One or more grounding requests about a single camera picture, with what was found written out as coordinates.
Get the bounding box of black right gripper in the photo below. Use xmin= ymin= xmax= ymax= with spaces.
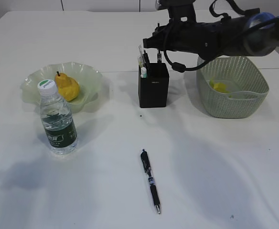
xmin=143 ymin=0 xmax=200 ymax=54

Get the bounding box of black gel pen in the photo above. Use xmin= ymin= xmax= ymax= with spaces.
xmin=157 ymin=50 xmax=162 ymax=63
xmin=143 ymin=50 xmax=150 ymax=77
xmin=140 ymin=149 xmax=161 ymax=215

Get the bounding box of clear plastic ruler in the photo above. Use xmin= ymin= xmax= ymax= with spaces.
xmin=139 ymin=45 xmax=145 ymax=67

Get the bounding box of yellow pen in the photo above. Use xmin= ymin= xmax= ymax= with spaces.
xmin=137 ymin=56 xmax=144 ymax=69

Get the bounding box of teal pen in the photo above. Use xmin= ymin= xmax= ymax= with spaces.
xmin=140 ymin=67 xmax=147 ymax=78

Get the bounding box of yellow waste paper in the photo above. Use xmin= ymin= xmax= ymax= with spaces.
xmin=209 ymin=80 xmax=233 ymax=98

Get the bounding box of yellow pear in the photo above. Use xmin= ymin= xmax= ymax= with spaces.
xmin=55 ymin=71 xmax=80 ymax=102

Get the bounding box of clear water bottle green label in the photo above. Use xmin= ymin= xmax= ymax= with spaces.
xmin=37 ymin=79 xmax=78 ymax=155

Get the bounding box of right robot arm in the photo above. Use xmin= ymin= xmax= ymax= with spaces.
xmin=143 ymin=0 xmax=279 ymax=73

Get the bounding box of black square pen holder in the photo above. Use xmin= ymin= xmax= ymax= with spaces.
xmin=138 ymin=63 xmax=169 ymax=108

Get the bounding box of green plastic woven basket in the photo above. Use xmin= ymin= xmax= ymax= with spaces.
xmin=196 ymin=56 xmax=269 ymax=119

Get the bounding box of green wavy glass plate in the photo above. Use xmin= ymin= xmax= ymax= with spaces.
xmin=21 ymin=62 xmax=102 ymax=114

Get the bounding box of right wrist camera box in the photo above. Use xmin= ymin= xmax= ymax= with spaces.
xmin=155 ymin=0 xmax=168 ymax=11

